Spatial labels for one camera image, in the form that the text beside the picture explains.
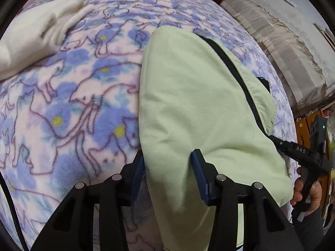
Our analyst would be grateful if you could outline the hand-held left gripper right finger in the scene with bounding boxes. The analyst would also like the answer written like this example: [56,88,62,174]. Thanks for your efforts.
[191,149,305,251]

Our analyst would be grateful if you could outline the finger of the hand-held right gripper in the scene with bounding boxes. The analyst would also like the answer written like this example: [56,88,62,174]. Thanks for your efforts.
[269,134,291,155]

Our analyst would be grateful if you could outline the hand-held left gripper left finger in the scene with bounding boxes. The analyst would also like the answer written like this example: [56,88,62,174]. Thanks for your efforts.
[31,149,145,251]

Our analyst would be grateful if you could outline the green and black hooded jacket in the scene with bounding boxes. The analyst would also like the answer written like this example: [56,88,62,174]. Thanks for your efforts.
[138,26,294,251]

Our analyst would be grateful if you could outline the person's right forearm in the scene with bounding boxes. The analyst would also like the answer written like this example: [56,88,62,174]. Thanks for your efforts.
[293,205,329,251]

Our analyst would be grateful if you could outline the person's right hand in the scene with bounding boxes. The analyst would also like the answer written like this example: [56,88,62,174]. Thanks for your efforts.
[290,169,324,215]

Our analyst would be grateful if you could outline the wooden drawer cabinet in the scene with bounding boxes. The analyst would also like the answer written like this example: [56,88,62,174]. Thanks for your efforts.
[294,108,335,183]

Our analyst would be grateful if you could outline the purple floral fleece blanket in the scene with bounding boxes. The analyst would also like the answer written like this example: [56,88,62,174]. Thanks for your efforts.
[0,0,297,251]

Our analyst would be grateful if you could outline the stacked books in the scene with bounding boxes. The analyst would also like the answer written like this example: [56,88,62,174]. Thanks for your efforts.
[313,22,335,47]

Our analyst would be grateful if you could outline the beige lace-covered furniture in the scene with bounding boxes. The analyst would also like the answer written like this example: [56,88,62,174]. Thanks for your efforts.
[220,0,335,110]

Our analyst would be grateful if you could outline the white folded fleece cloth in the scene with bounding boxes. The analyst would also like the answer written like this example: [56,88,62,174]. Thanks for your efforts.
[0,0,96,80]

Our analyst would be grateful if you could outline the black cable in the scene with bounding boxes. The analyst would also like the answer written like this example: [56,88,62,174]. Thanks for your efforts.
[0,171,28,251]

